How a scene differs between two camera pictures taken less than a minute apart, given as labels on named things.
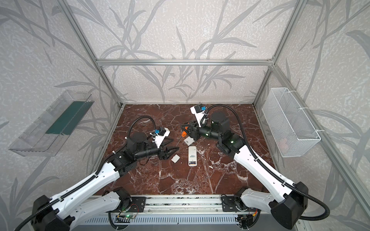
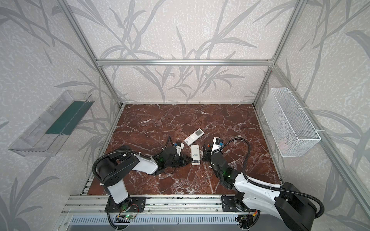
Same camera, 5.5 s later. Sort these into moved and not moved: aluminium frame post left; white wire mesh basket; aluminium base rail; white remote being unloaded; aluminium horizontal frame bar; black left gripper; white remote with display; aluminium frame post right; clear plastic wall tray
Moved: black left gripper; white remote being unloaded
Not moved: aluminium frame post right; clear plastic wall tray; aluminium frame post left; aluminium base rail; white remote with display; aluminium horizontal frame bar; white wire mesh basket
